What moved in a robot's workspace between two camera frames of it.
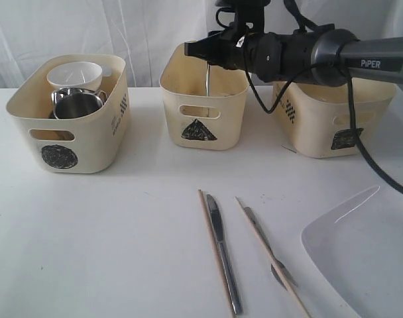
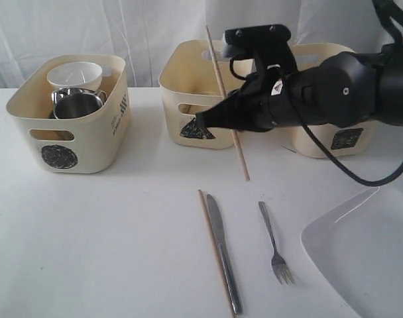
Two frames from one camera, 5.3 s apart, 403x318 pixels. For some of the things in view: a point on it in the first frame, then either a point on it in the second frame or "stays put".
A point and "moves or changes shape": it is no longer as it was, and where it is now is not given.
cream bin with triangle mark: x=197 y=120 stays put
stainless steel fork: x=274 y=267 moves or changes shape
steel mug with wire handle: x=72 y=103 stays put
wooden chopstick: x=272 y=259 → x=232 y=133
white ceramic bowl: x=80 y=75 stays put
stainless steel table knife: x=215 y=212 stays put
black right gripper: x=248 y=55 → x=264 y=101
